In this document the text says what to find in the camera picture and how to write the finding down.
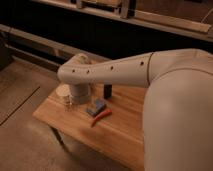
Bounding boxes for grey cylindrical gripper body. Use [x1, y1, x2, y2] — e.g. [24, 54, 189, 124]
[69, 84, 91, 104]

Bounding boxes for black rectangular eraser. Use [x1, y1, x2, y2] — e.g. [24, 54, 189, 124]
[104, 85, 112, 99]

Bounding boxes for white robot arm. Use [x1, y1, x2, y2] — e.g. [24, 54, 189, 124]
[58, 49, 213, 171]

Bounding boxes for stacked white cups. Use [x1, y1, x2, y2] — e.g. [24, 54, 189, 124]
[56, 84, 70, 100]

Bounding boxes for blue sponge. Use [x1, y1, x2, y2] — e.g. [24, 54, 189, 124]
[86, 99, 106, 117]

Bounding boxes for wooden table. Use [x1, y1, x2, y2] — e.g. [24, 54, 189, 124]
[33, 85, 146, 171]

